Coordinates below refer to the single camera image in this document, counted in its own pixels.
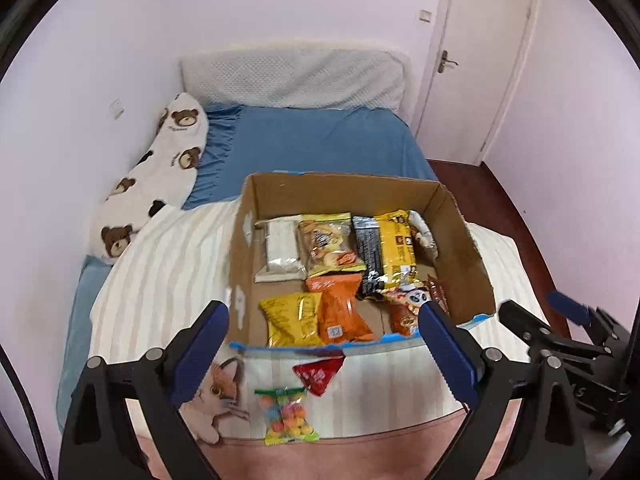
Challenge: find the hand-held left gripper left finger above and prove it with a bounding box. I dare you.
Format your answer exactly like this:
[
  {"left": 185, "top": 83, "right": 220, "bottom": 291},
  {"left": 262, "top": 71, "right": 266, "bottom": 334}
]
[{"left": 59, "top": 300, "right": 231, "bottom": 480}]

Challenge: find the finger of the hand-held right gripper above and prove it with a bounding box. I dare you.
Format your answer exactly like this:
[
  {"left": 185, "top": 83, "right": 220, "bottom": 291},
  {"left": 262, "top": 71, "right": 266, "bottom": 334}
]
[
  {"left": 499, "top": 300, "right": 601, "bottom": 361},
  {"left": 546, "top": 290, "right": 631, "bottom": 346}
]

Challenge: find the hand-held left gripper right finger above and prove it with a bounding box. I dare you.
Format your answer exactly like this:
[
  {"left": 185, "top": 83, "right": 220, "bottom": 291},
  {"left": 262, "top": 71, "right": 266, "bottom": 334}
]
[{"left": 419, "top": 300, "right": 591, "bottom": 480}]

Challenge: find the brown snack packet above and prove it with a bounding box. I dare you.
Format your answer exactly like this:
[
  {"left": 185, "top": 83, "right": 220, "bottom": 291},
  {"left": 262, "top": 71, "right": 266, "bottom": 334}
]
[{"left": 425, "top": 275, "right": 452, "bottom": 313}]

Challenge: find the orange panda snack packet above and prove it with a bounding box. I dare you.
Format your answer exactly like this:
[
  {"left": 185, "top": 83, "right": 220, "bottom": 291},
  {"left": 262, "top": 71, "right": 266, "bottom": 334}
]
[{"left": 385, "top": 285, "right": 431, "bottom": 337}]

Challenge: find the small yellow snack packet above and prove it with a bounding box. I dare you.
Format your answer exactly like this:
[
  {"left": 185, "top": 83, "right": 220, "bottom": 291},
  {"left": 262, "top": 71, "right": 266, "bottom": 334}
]
[{"left": 259, "top": 292, "right": 326, "bottom": 348}]

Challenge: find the colourful candy ball bag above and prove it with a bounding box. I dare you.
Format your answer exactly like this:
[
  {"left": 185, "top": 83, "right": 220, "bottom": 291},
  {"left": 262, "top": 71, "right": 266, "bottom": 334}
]
[{"left": 254, "top": 386, "right": 321, "bottom": 445}]

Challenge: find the red triangular snack packet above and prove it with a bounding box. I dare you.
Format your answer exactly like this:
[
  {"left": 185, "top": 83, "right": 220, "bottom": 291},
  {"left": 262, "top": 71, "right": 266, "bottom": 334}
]
[{"left": 292, "top": 358, "right": 346, "bottom": 398}]

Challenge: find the large yellow snack packet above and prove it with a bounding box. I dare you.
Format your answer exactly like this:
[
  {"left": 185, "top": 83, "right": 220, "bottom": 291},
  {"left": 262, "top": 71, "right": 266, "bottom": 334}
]
[{"left": 374, "top": 210, "right": 421, "bottom": 291}]

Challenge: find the white grey snack packet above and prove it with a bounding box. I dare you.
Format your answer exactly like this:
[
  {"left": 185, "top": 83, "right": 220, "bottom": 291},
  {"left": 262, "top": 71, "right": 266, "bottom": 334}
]
[{"left": 409, "top": 210, "right": 440, "bottom": 261}]

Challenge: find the large black snack packet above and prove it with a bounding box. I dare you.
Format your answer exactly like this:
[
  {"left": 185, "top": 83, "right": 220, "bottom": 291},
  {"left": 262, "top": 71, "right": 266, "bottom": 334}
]
[{"left": 352, "top": 216, "right": 386, "bottom": 296}]

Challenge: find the white silver snack packet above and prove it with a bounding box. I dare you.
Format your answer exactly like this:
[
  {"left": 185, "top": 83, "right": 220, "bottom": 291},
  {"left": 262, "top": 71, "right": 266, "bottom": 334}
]
[{"left": 254, "top": 214, "right": 308, "bottom": 283}]

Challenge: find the clear yellow biscuit bag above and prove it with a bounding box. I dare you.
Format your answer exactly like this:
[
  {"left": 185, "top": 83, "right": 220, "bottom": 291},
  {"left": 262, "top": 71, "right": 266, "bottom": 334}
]
[{"left": 298, "top": 212, "right": 366, "bottom": 277}]

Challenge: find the cardboard box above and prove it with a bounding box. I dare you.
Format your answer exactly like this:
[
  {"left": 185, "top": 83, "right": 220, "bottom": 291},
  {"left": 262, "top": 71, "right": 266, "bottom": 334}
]
[{"left": 227, "top": 171, "right": 497, "bottom": 356}]

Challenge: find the bear print long pillow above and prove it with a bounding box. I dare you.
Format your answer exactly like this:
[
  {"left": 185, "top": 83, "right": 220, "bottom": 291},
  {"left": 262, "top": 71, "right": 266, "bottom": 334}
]
[{"left": 89, "top": 92, "right": 210, "bottom": 261}]

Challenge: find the blue bed sheet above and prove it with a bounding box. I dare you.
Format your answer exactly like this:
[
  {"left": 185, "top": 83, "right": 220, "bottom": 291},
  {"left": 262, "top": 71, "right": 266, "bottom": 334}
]
[{"left": 56, "top": 104, "right": 438, "bottom": 431}]

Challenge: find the white door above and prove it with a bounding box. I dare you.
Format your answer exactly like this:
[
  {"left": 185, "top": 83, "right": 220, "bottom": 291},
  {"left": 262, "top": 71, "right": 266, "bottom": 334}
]
[{"left": 415, "top": 0, "right": 541, "bottom": 166}]

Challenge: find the grey textured pillow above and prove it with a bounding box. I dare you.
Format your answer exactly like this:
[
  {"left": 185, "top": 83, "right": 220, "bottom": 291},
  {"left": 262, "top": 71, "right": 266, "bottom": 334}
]
[{"left": 179, "top": 47, "right": 412, "bottom": 111}]

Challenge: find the black cable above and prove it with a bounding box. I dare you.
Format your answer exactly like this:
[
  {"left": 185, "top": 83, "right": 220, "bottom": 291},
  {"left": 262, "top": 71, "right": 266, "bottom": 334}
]
[{"left": 0, "top": 350, "right": 53, "bottom": 480}]

